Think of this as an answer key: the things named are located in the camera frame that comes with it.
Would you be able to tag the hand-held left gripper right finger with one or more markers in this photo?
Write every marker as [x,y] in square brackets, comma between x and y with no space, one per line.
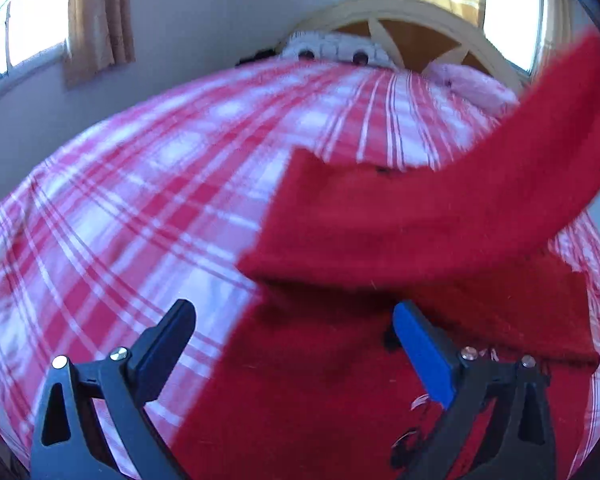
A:
[422,355]

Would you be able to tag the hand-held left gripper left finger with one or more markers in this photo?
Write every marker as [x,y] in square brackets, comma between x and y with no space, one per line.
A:
[167,340]

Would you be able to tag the red sweater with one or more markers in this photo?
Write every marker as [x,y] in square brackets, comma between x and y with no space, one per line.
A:
[380,220]

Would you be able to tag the red plaid bed blanket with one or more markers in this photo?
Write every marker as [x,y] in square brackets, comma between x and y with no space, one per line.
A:
[130,185]

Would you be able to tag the pink pillow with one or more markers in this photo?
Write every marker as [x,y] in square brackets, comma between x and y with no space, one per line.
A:
[460,80]

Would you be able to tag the cream wooden headboard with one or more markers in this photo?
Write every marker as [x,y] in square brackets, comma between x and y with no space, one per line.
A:
[415,42]

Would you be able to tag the white patterned pillow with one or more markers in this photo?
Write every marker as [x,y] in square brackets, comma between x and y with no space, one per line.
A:
[330,45]

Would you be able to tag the large side window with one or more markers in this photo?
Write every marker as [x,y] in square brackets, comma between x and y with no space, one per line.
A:
[30,25]

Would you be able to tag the small window behind headboard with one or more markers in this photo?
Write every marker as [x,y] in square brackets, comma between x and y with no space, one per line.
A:
[510,10]

